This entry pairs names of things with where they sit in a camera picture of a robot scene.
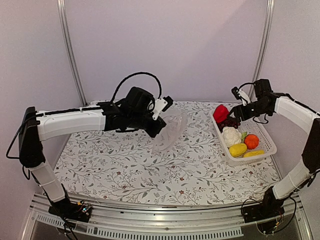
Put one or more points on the red bell pepper toy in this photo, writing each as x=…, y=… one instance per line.
x=220, y=113

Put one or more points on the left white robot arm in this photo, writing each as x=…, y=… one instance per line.
x=41, y=126

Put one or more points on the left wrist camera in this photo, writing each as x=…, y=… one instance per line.
x=161, y=105

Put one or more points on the floral patterned table mat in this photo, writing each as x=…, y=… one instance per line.
x=195, y=171

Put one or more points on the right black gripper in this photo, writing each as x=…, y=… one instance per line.
x=243, y=114

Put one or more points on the clear zip top bag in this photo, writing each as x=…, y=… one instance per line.
x=176, y=123

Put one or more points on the yellow lemon toy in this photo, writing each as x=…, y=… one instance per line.
x=237, y=150

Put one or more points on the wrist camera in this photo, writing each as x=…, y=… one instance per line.
x=239, y=94
x=161, y=105

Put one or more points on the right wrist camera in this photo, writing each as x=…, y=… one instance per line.
x=239, y=94

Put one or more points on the left aluminium corner post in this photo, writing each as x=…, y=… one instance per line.
x=62, y=13

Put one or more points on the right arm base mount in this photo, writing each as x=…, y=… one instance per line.
x=268, y=208

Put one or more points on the white perforated plastic basket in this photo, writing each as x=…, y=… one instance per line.
x=248, y=127

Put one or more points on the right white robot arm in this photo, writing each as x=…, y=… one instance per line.
x=301, y=135

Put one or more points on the white cauliflower toy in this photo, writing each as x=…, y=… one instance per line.
x=231, y=136

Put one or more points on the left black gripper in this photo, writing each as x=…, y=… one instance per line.
x=153, y=131

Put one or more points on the yellow banana toy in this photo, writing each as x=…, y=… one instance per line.
x=253, y=153

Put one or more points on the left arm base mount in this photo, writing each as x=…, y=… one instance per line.
x=68, y=210

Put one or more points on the aluminium front rail frame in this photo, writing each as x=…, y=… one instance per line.
x=117, y=220

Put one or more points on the dark red grapes toy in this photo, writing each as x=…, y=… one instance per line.
x=228, y=123

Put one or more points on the orange pumpkin toy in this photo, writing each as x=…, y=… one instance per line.
x=251, y=141

